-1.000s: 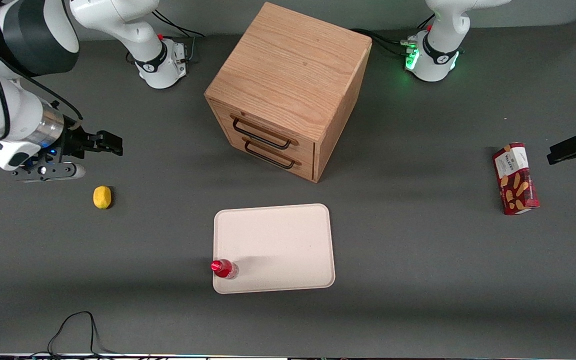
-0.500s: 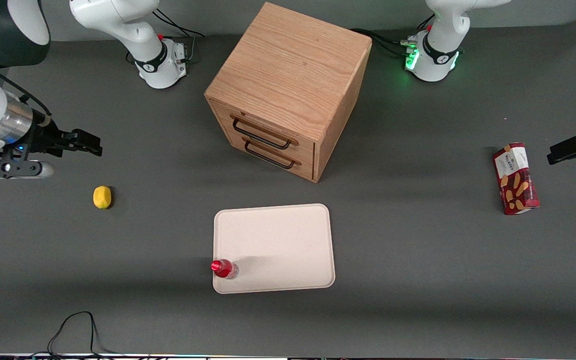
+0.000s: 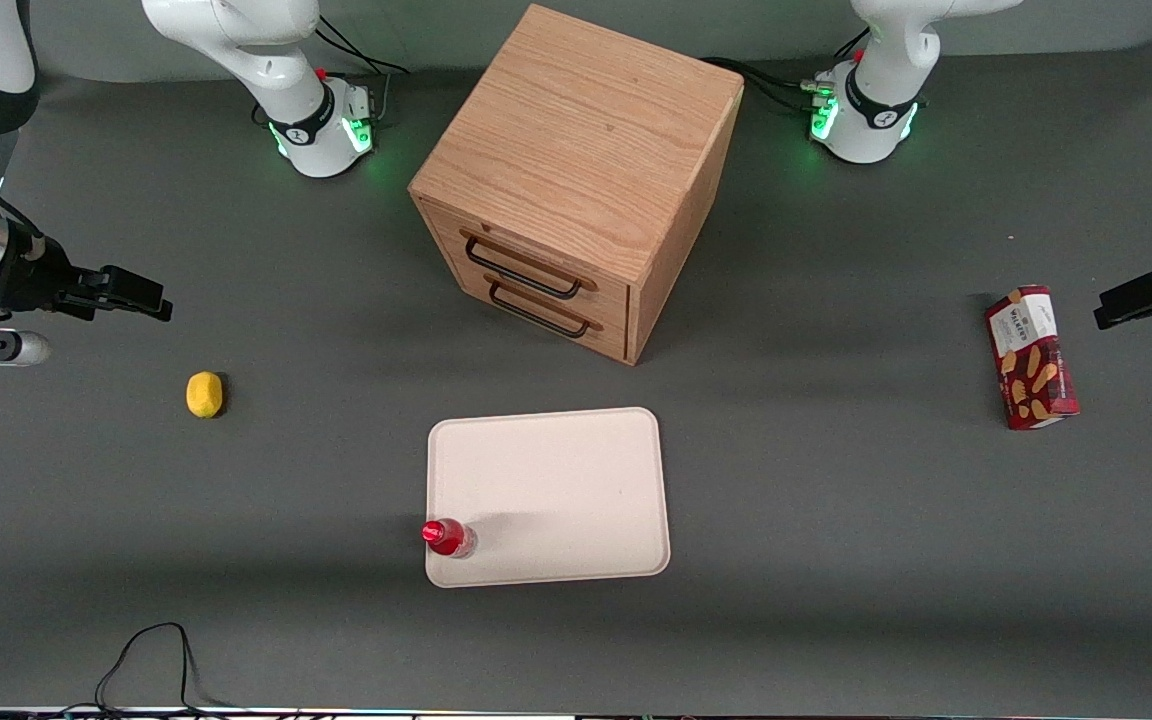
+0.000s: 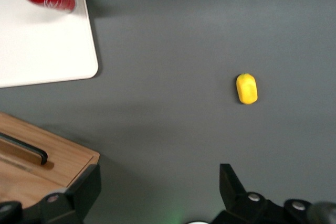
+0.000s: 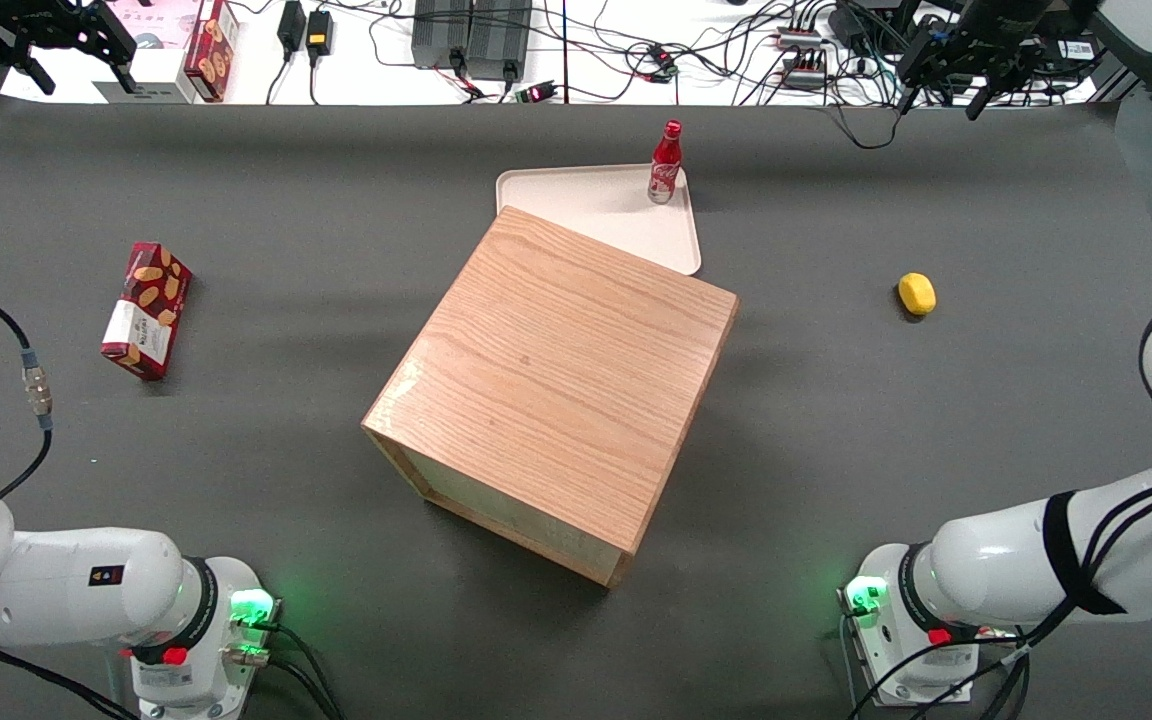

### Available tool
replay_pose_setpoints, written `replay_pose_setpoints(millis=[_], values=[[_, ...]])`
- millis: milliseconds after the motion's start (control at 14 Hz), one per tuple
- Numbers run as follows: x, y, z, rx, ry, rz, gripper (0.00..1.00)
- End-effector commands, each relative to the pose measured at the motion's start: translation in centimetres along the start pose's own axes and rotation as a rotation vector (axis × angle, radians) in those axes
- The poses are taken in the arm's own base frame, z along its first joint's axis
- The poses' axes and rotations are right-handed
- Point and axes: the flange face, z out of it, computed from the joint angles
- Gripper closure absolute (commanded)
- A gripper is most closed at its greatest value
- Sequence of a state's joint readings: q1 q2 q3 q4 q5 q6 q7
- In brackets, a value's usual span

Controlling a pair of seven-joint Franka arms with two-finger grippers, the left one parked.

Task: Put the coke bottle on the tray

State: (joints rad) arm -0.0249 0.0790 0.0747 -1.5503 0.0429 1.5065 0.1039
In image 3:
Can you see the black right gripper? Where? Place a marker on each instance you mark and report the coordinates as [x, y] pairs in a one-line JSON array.
[[41, 276]]

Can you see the red coke bottle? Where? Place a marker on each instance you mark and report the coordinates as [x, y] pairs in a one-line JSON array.
[[446, 538]]

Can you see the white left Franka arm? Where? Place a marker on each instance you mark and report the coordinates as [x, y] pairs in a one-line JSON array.
[[881, 90]]

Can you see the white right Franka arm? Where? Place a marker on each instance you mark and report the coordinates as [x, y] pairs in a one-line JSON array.
[[276, 70]]

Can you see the cream plastic tray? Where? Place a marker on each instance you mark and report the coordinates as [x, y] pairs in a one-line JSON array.
[[556, 480]]

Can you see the red biscuit box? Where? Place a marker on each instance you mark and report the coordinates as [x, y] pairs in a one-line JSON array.
[[1034, 360]]

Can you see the yellow lemon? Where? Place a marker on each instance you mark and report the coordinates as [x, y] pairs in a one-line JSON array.
[[204, 394]]

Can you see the dark grey table mat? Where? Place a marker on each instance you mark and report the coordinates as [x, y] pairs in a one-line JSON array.
[[836, 560]]

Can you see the wooden two-drawer cabinet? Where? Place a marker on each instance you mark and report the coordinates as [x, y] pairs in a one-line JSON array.
[[576, 150]]

